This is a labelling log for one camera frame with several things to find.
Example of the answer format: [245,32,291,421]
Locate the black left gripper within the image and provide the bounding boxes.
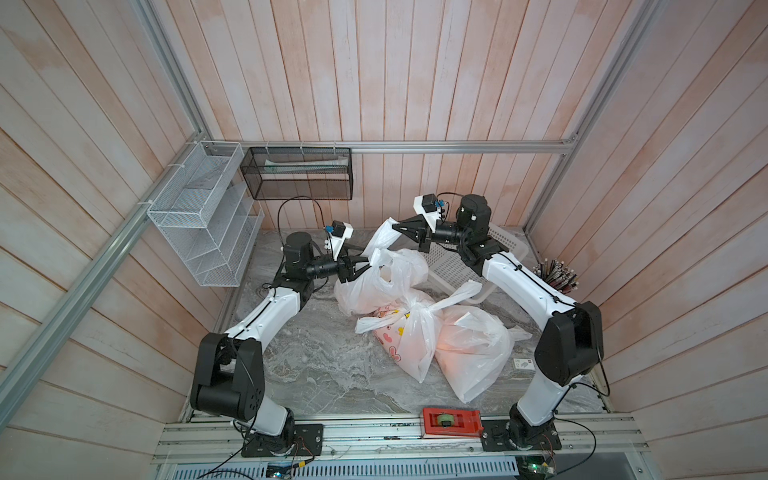
[304,243,375,284]

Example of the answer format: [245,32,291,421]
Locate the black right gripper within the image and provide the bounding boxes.
[394,219,472,259]

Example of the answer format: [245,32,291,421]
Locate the white printed bag back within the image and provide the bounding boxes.
[334,218,429,315]

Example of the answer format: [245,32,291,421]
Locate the white printed bag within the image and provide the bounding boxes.
[334,218,429,315]
[355,280,482,383]

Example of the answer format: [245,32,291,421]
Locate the white plastic bag front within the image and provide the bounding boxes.
[435,305,532,404]

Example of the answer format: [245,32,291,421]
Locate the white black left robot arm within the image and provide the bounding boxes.
[190,221,370,443]

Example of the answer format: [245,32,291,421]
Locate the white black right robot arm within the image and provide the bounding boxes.
[393,194,604,450]

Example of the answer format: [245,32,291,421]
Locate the white plastic perforated basket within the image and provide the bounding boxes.
[422,223,537,304]

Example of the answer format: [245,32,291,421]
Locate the red cup of pens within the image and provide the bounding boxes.
[534,258,579,294]

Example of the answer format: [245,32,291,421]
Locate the small white label card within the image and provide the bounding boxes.
[513,358,535,370]

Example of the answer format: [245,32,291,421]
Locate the red tape dispenser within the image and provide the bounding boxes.
[422,408,483,438]

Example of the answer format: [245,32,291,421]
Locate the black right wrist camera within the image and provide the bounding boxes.
[413,194,444,232]

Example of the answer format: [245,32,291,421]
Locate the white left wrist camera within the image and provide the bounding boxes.
[324,220,354,260]

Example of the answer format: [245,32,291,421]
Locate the black wire mesh basket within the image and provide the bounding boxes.
[240,146,354,201]

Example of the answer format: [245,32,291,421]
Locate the white wire mesh shelf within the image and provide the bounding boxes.
[148,141,264,288]

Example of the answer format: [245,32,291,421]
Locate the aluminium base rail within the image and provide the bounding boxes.
[150,413,661,479]

